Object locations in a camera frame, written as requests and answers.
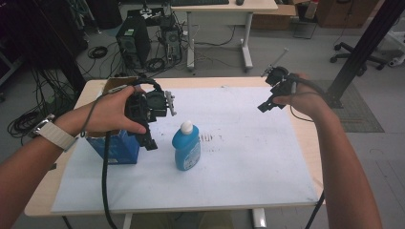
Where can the black office chair base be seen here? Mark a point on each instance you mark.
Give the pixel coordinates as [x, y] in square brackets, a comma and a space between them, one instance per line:
[345, 55]

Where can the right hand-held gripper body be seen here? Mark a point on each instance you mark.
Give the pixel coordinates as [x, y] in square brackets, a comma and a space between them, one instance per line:
[280, 83]

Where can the blue bottle with white cap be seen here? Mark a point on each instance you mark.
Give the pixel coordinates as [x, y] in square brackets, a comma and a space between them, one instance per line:
[187, 149]

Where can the black keyboard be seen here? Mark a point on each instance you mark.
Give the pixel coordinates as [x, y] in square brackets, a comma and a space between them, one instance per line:
[200, 2]

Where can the small open computer case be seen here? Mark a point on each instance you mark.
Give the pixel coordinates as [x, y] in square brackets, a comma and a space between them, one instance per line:
[171, 43]

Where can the person's left hand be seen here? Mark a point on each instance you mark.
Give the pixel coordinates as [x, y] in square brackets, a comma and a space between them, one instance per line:
[102, 114]

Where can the black computer mouse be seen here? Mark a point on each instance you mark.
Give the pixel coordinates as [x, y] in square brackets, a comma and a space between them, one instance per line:
[240, 2]

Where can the white desk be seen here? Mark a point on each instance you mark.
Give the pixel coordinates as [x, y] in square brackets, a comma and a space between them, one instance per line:
[223, 31]

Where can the grey floor mat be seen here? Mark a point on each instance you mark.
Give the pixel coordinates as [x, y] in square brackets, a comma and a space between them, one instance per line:
[359, 114]

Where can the brown wooden cabinet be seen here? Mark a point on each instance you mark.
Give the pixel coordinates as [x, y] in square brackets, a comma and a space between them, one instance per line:
[347, 12]

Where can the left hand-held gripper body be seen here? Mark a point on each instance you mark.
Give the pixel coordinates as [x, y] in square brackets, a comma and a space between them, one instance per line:
[153, 101]

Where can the blue cardboard box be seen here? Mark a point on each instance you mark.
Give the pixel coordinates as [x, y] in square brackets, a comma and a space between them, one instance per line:
[119, 149]

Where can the white paper table mat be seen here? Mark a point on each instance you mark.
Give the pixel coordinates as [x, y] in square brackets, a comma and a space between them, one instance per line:
[238, 165]

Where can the black metal stand column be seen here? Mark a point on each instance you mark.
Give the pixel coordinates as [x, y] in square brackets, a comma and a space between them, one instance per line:
[363, 47]

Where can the black computer tower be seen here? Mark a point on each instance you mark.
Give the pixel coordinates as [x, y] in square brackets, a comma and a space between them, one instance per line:
[133, 43]

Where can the brown cardboard box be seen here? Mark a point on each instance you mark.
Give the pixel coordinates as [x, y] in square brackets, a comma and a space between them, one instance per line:
[275, 17]

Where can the white table leg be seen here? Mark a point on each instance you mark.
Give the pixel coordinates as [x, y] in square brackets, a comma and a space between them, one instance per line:
[258, 218]

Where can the person's right hand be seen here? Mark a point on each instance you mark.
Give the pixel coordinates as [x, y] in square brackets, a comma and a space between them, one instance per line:
[307, 98]

